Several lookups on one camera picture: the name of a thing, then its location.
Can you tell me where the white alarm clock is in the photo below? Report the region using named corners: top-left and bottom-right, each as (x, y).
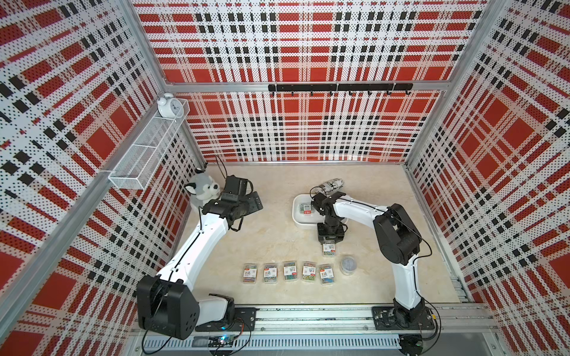
top-left (157, 93), bottom-right (183, 119)

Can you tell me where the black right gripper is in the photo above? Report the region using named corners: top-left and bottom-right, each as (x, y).
top-left (316, 217), bottom-right (344, 244)

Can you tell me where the white plastic storage box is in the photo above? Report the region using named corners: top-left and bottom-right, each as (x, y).
top-left (292, 194), bottom-right (324, 230)

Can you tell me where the round clear paper clip box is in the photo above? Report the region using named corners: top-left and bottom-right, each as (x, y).
top-left (340, 255), bottom-right (358, 276)

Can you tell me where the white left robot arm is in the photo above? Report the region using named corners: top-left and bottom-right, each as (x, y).
top-left (136, 171), bottom-right (263, 340)

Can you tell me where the grey white husky plush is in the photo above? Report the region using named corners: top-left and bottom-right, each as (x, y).
top-left (184, 170), bottom-right (221, 209)

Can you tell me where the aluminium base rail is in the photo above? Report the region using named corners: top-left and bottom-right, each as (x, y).
top-left (133, 303), bottom-right (497, 335)

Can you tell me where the newspaper print pouch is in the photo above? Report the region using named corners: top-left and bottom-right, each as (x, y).
top-left (317, 178), bottom-right (344, 196)

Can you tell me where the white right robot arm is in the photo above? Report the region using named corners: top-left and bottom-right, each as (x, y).
top-left (312, 192), bottom-right (426, 329)

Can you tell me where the white wire mesh shelf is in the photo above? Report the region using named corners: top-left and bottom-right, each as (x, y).
top-left (109, 98), bottom-right (189, 190)

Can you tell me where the black wall hook rail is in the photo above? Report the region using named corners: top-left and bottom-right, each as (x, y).
top-left (268, 82), bottom-right (414, 94)

